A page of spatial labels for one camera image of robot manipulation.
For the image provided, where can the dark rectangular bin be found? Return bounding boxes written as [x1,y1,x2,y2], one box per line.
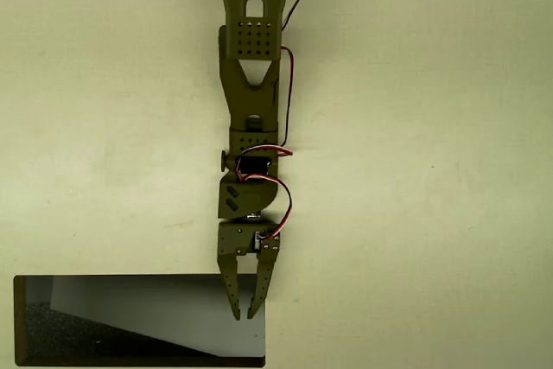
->
[12,273,267,368]

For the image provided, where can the short red white servo cable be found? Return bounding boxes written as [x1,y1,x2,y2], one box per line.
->
[240,173,295,242]

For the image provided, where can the long red black arm cable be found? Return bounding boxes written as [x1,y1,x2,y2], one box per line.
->
[234,0,320,183]

